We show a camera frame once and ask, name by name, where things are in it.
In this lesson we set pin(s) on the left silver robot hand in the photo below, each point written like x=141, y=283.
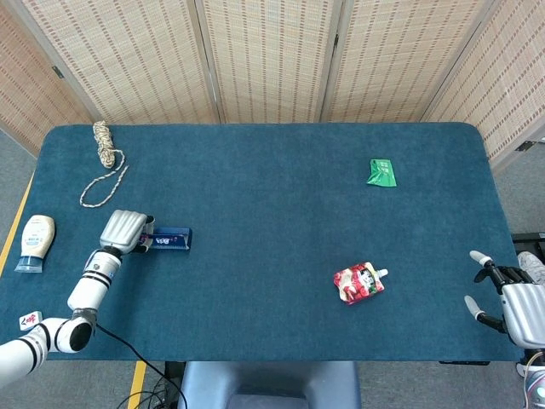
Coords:
x=123, y=230

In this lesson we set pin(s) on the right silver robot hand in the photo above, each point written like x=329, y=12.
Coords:
x=526, y=311

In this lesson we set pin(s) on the blue glasses case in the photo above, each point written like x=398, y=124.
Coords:
x=174, y=240

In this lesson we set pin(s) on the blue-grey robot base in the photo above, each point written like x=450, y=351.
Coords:
x=268, y=383

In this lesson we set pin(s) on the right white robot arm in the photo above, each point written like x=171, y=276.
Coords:
x=534, y=383

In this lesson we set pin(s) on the grey knit shoe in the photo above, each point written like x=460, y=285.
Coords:
x=530, y=260

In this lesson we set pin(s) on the black metal stand foot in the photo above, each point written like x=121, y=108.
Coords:
x=528, y=237

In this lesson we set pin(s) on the cream squeeze sauce bottle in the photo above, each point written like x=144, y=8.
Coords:
x=36, y=236

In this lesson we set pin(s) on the white mahjong tile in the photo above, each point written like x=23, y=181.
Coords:
x=30, y=319

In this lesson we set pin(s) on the black table leg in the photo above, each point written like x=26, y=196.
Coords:
x=172, y=368

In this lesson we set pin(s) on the woven bamboo screen panel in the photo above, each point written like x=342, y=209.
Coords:
x=391, y=64
x=272, y=64
x=25, y=85
x=511, y=85
x=127, y=64

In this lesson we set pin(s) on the red spouted drink pouch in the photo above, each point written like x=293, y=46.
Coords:
x=355, y=283

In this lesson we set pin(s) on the green crumpled snack packet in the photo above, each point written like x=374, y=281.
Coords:
x=383, y=172

